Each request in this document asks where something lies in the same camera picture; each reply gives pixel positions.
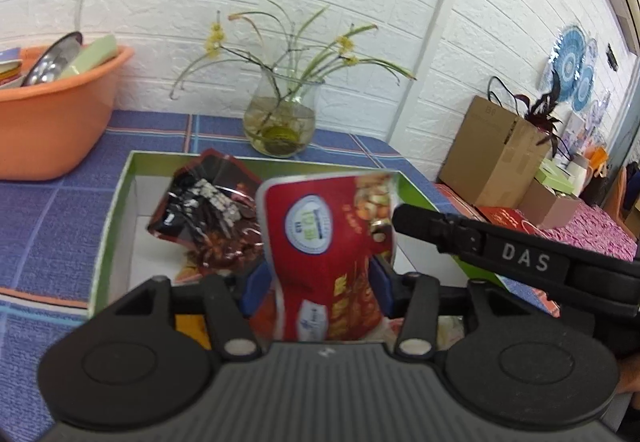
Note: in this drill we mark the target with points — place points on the patterned bowl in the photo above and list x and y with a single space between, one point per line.
10 66

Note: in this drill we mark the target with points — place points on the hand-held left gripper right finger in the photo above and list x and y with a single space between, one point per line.
380 283

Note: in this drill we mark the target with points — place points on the small pale paper fan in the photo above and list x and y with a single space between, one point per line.
591 51

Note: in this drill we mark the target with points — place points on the blue decorative wall plates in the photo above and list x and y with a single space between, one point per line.
565 61

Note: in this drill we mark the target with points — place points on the orange plastic basin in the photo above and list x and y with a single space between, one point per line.
50 131

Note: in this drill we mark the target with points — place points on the green-lidded box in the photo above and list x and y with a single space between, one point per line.
550 174

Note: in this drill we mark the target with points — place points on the medium blue paper fan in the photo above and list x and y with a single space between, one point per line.
585 86

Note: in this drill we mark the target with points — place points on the glass vase with yellow-flowered plant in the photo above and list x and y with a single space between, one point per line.
280 121

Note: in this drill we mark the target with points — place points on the green cardboard box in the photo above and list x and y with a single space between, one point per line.
150 252

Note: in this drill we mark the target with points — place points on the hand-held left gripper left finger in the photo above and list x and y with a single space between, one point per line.
256 283

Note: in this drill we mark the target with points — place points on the small cardboard box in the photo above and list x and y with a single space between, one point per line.
545 209

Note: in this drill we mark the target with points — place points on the orange bag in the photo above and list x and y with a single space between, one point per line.
597 161

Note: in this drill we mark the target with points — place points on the black wall ornament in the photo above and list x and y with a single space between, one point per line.
612 57

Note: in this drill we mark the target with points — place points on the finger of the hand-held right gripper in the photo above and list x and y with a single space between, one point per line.
430 227

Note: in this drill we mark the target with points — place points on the pale green dish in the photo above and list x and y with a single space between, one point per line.
95 54

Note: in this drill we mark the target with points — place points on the purple-leaved plant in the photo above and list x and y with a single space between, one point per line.
542 109

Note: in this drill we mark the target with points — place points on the dark red snack bag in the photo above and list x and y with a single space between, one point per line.
210 217

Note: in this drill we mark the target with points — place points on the tall cardboard box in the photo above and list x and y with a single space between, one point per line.
490 156

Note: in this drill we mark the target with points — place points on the pink patterned cloth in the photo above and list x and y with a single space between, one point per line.
595 232

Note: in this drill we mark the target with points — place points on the red booklet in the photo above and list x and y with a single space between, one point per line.
505 217

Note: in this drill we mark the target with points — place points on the metal bowl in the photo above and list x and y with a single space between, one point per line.
50 64

